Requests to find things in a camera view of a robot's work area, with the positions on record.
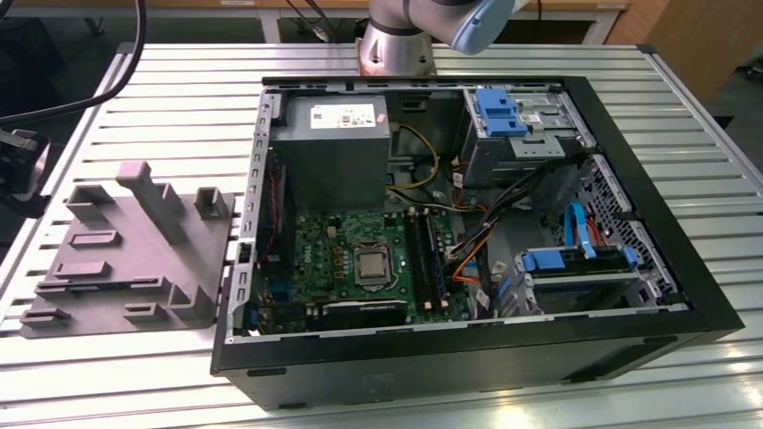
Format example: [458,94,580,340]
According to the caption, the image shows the silver CPU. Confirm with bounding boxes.
[354,254,388,281]

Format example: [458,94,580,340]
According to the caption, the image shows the black graphics card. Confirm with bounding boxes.
[306,298,409,330]

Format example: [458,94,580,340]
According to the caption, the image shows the black wire bundle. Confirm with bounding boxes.
[442,156,582,265]

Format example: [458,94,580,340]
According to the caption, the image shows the orange wires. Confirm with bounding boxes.
[449,249,496,285]

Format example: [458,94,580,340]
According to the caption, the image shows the black RAM slot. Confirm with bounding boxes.
[404,209,434,313]

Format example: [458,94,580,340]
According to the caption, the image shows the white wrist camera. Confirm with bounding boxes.
[0,128,53,198]

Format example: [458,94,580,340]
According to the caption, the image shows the yellow wire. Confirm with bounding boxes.
[386,123,441,193]

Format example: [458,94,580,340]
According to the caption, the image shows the green motherboard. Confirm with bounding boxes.
[254,209,477,334]

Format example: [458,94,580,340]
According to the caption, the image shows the hard disk in blue carrier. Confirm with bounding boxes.
[514,247,640,279]

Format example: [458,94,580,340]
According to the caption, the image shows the grey parts rack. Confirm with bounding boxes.
[17,160,237,341]

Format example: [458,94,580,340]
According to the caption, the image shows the grey metal drive cage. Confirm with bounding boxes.
[461,87,597,189]

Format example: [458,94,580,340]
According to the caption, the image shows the blue flat data wire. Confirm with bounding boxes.
[562,203,598,260]

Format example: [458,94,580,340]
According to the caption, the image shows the wooden cabinet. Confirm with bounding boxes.
[604,0,763,106]

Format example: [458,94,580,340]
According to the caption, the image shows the white framed wooden desk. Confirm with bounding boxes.
[254,0,633,46]

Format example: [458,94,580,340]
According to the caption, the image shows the thick black camera cable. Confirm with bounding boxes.
[0,0,149,130]

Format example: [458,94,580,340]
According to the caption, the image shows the grey power supply unit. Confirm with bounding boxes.
[270,96,394,214]

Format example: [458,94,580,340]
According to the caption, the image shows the grey metal disk bay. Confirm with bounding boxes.
[493,267,660,318]

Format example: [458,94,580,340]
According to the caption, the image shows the black PC case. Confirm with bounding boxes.
[207,74,746,410]

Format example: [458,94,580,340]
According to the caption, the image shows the thin cable with silver plug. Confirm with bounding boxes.
[284,0,329,42]

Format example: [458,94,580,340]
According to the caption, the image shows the blue drive latch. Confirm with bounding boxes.
[476,88,529,138]

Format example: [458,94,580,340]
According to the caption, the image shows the CPU socket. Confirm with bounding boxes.
[350,240,398,294]

